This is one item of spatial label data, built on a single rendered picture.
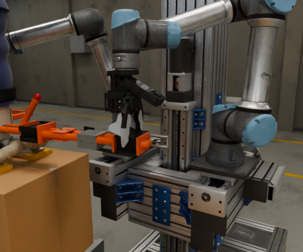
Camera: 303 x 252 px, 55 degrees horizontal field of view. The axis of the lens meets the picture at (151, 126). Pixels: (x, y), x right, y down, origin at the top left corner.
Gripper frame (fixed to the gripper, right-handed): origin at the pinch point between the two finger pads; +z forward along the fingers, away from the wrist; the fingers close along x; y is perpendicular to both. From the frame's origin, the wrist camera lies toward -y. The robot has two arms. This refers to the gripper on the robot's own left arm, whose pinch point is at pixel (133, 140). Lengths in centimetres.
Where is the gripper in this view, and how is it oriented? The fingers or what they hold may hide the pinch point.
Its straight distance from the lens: 84.0
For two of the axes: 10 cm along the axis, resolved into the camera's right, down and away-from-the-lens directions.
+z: 0.0, 9.8, 2.0
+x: -3.9, 1.9, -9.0
